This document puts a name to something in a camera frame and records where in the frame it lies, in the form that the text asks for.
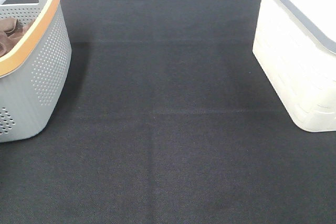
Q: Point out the black table cloth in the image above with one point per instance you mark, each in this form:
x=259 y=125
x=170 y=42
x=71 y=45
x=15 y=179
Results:
x=167 y=117

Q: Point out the brown towel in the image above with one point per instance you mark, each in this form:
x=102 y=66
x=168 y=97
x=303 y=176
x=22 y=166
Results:
x=11 y=33

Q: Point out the white storage box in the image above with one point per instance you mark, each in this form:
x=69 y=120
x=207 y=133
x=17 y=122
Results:
x=295 y=46

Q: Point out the grey perforated laundry basket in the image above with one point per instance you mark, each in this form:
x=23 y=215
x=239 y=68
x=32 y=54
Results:
x=34 y=72

